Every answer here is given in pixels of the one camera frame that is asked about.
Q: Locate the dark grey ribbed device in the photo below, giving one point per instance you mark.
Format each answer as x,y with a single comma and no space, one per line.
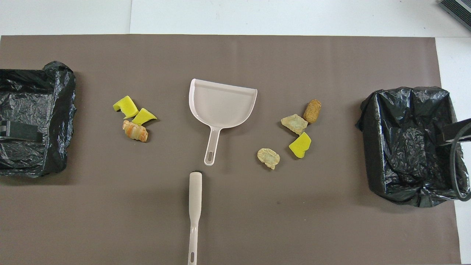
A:
458,9

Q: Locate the wedge yellow sponge piece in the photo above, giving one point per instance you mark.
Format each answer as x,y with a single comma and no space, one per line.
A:
142,117

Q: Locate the orange striped bread piece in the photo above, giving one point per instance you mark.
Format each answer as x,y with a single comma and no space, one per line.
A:
135,131

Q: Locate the black bag lined bin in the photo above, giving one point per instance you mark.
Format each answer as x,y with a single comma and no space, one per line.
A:
36,95
404,147

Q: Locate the pale beige bread piece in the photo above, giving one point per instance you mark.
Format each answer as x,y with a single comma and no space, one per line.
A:
268,157

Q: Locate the notched yellow sponge piece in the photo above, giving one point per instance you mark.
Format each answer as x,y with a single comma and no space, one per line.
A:
127,105

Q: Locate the brown fried nugget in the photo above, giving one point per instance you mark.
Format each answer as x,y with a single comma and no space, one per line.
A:
312,111

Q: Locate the pale green crusty piece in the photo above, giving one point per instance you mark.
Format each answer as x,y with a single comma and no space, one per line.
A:
294,124

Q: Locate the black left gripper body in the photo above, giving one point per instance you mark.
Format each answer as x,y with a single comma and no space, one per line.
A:
20,131

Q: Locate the beige plastic dustpan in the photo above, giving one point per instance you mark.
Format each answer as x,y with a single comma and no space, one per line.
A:
220,106

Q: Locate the blocky yellow sponge piece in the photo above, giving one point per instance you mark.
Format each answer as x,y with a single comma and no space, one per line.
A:
300,145

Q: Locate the beige hand brush black bristles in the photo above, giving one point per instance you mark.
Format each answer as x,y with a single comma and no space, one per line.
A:
195,191

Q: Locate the brown table mat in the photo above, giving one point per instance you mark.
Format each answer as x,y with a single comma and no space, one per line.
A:
235,59

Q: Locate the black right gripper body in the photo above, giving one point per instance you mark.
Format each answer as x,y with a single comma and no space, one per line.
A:
456,133

